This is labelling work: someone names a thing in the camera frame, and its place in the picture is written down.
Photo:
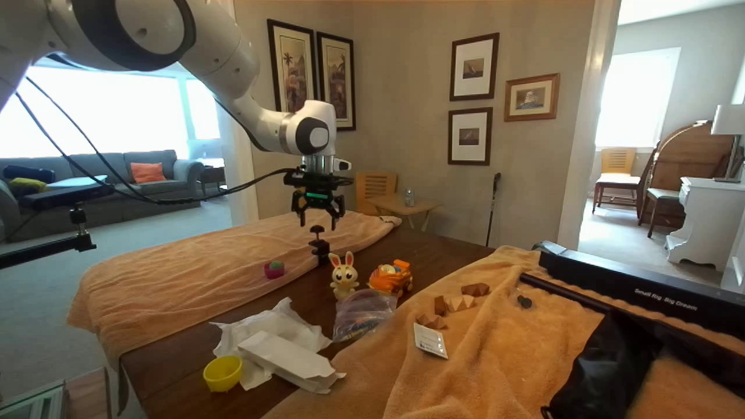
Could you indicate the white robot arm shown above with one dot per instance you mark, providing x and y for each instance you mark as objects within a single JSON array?
[{"x": 203, "y": 37}]

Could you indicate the small framed picture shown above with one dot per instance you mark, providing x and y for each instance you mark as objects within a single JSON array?
[
  {"x": 473, "y": 65},
  {"x": 468, "y": 136}
]

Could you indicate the tall framed picture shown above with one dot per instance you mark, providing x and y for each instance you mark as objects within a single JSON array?
[
  {"x": 291, "y": 51},
  {"x": 336, "y": 68}
]

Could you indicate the upper small framed picture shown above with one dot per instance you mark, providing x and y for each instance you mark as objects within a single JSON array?
[{"x": 473, "y": 65}]

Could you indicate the orange towel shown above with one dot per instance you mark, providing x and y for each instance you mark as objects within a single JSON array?
[
  {"x": 150, "y": 293},
  {"x": 534, "y": 347}
]

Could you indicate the small white card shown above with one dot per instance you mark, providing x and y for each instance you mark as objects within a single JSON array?
[{"x": 429, "y": 340}]

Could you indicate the white crumpled tissue paper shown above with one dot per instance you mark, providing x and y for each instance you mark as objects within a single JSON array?
[{"x": 279, "y": 320}]

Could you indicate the black clamp object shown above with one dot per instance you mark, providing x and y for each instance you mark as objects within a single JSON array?
[{"x": 320, "y": 246}]

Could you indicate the grey sofa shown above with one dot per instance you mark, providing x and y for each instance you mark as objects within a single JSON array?
[{"x": 126, "y": 200}]

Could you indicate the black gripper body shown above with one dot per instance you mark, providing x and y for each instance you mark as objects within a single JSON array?
[{"x": 316, "y": 179}]

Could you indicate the white cabinet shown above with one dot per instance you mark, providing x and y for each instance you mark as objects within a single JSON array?
[{"x": 711, "y": 221}]

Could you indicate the pink cup with green ball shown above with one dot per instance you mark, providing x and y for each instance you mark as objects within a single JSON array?
[{"x": 273, "y": 268}]

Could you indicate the orange tiger toy car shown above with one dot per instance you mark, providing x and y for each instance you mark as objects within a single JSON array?
[{"x": 392, "y": 277}]

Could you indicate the yellow plastic bowl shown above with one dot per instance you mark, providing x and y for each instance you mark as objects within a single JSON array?
[{"x": 221, "y": 374}]

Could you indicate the tall framed picture left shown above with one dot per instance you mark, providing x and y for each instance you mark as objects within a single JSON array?
[{"x": 291, "y": 51}]

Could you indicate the orange towel on right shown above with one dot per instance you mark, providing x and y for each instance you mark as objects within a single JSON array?
[{"x": 534, "y": 347}]

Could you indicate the lower small framed picture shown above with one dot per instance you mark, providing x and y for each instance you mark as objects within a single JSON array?
[{"x": 468, "y": 136}]

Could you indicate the white paper bag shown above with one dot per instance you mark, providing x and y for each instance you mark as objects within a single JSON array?
[{"x": 291, "y": 362}]

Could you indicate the black keyboard case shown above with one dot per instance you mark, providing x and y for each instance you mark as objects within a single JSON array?
[{"x": 699, "y": 304}]

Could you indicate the wooden chair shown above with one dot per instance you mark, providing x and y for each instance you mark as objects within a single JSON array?
[{"x": 686, "y": 151}]

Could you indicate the wood framed landscape picture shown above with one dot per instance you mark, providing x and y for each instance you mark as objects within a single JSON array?
[{"x": 530, "y": 98}]

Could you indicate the orange sofa cushion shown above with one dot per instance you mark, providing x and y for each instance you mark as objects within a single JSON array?
[{"x": 146, "y": 172}]

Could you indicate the clear plastic bag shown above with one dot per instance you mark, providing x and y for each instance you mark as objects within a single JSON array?
[{"x": 362, "y": 312}]

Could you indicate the brown wooden blocks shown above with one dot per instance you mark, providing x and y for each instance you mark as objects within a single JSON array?
[{"x": 451, "y": 304}]

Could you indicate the wooden folding table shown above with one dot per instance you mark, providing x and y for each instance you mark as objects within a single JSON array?
[{"x": 377, "y": 194}]

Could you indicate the orange towel on left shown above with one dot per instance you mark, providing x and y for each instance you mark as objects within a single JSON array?
[{"x": 150, "y": 293}]

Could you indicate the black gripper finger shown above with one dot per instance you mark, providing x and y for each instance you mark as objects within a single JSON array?
[
  {"x": 336, "y": 211},
  {"x": 298, "y": 207}
]

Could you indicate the tall framed picture right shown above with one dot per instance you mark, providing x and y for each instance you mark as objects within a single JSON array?
[{"x": 336, "y": 68}]

